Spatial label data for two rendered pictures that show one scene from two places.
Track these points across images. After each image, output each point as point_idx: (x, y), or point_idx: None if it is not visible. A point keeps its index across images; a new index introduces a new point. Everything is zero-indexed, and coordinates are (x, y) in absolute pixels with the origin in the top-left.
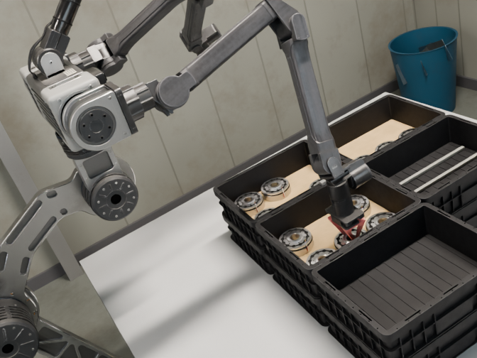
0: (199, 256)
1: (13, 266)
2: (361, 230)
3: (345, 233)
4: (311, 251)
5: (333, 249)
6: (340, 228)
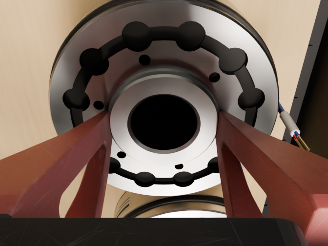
0: None
1: None
2: (147, 21)
3: (109, 134)
4: (62, 209)
5: (168, 214)
6: (100, 198)
